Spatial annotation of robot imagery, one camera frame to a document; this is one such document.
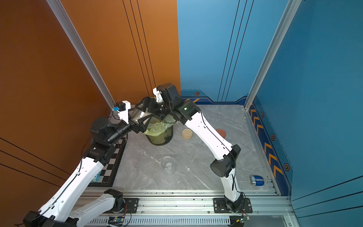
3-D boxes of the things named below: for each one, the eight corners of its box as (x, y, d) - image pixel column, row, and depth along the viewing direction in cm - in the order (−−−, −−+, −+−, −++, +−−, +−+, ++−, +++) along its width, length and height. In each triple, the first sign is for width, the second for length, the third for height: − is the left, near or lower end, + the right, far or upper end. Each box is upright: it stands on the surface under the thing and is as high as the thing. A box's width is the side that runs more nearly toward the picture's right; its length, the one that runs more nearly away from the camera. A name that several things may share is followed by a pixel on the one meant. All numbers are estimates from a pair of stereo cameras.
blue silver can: (251, 186, 82) (253, 184, 79) (248, 176, 85) (251, 174, 82) (262, 186, 82) (265, 184, 79) (259, 176, 85) (262, 174, 82)
